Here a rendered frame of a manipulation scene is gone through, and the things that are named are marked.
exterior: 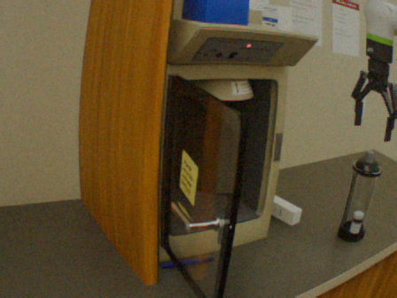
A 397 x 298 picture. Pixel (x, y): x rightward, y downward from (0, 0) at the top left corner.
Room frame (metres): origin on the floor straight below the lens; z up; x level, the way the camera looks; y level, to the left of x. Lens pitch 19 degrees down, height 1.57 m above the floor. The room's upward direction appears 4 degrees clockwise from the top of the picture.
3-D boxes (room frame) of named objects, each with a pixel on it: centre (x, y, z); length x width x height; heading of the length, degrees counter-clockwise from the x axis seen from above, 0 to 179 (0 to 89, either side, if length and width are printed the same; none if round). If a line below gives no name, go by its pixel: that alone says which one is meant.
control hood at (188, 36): (0.99, -0.09, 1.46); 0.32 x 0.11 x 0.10; 121
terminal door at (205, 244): (0.80, 0.00, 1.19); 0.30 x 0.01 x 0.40; 22
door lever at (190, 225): (0.73, 0.00, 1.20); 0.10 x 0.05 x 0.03; 22
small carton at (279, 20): (1.02, -0.15, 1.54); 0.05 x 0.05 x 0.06; 39
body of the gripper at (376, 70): (1.12, -0.48, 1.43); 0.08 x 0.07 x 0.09; 31
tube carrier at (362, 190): (1.12, -0.48, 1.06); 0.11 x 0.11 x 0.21
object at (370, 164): (1.12, -0.48, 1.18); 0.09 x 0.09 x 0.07
